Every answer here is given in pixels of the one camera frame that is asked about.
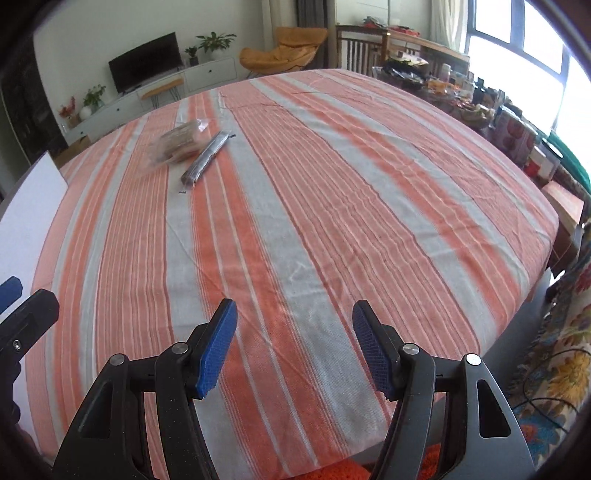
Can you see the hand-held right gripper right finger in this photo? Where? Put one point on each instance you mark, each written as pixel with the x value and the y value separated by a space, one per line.
pixel 374 353

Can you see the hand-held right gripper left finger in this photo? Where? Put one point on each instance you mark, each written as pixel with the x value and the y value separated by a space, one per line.
pixel 214 350

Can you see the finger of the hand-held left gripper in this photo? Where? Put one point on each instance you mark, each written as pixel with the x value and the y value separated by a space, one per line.
pixel 10 290
pixel 34 314

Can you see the white cardboard box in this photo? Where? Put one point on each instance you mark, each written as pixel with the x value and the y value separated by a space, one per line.
pixel 27 221

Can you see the dark chocolate bar wrapper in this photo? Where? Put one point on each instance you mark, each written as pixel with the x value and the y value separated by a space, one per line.
pixel 205 157

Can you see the clear bag of brown biscuits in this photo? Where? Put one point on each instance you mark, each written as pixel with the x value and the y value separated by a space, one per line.
pixel 178 143

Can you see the orange striped tablecloth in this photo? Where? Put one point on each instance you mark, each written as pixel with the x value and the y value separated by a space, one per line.
pixel 346 207

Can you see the wooden chair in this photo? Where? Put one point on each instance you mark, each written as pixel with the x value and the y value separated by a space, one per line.
pixel 74 150

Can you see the vase of red flowers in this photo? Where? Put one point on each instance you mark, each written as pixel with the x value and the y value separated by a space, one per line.
pixel 68 110

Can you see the floral sofa cover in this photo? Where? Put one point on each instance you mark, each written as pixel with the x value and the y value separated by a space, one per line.
pixel 563 360

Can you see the round white vase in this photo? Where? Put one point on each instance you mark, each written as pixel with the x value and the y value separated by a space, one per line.
pixel 85 113

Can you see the vase of green flowers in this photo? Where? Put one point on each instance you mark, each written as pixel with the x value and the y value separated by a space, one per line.
pixel 93 96

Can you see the tan book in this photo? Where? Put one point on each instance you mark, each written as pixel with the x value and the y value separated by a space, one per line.
pixel 563 205

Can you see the wooden stool with metal legs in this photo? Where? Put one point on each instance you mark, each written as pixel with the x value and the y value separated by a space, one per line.
pixel 161 86

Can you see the cluster of jars and bottles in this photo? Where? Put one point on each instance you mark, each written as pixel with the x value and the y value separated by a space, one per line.
pixel 512 134

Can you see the black television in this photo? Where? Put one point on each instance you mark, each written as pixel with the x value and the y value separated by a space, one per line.
pixel 145 62

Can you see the wicker basket of packets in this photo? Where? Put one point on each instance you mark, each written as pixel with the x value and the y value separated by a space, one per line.
pixel 443 87

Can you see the green cloth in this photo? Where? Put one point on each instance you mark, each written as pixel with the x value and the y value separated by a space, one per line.
pixel 572 161

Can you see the white television cabinet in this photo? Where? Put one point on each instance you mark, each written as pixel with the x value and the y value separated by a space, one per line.
pixel 212 74

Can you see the small potted green plant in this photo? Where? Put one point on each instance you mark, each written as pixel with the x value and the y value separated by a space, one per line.
pixel 192 56

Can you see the yellow lounge chair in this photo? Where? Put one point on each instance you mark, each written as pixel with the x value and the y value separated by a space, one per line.
pixel 281 55

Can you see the wooden slatted crib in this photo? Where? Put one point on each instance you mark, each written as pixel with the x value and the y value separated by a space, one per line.
pixel 353 48

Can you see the large potted green plant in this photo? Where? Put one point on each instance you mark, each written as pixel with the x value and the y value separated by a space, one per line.
pixel 214 41

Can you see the white curtain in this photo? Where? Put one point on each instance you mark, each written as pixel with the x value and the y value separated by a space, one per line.
pixel 448 23

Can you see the grey curtain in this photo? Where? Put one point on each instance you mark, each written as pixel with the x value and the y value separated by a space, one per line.
pixel 311 14

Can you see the white standing air conditioner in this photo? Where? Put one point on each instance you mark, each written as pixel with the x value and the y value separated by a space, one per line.
pixel 281 11

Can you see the dark framed window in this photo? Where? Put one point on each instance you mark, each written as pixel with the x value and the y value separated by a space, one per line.
pixel 498 27

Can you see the dark wall shelf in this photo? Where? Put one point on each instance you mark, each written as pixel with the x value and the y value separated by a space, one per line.
pixel 27 101

